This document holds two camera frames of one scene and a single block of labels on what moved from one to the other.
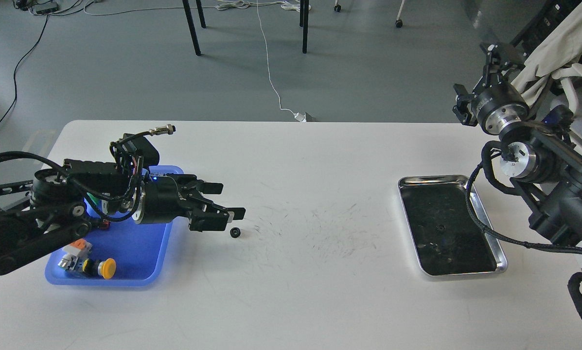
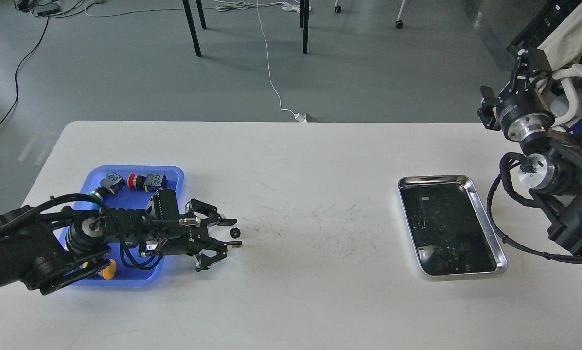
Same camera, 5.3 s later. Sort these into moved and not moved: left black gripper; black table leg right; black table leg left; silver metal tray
Moved: left black gripper
Not moved: black table leg left; black table leg right; silver metal tray
